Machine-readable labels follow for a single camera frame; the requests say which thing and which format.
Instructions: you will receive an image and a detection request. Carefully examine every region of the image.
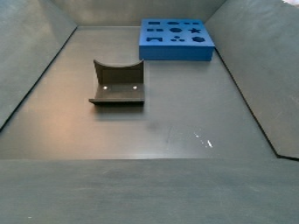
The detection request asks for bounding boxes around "black curved holder bracket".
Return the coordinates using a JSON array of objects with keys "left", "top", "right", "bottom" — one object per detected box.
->
[{"left": 88, "top": 60, "right": 146, "bottom": 105}]

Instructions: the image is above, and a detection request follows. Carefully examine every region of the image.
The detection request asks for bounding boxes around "blue shape-sorting block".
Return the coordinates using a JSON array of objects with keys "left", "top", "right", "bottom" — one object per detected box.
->
[{"left": 139, "top": 18, "right": 215, "bottom": 61}]

